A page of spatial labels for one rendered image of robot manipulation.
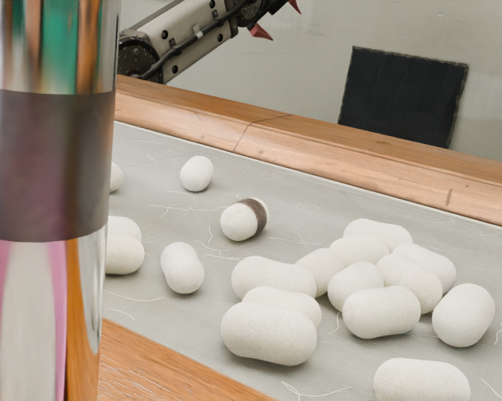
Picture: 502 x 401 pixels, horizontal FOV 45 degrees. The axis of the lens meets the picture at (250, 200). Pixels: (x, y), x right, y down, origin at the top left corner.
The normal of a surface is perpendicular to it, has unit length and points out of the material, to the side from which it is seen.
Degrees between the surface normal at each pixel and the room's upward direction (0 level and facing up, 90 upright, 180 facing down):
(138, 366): 0
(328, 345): 0
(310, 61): 90
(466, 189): 45
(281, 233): 0
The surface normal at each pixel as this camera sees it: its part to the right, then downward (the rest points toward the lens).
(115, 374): 0.13, -0.94
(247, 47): -0.48, 0.21
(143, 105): -0.27, -0.52
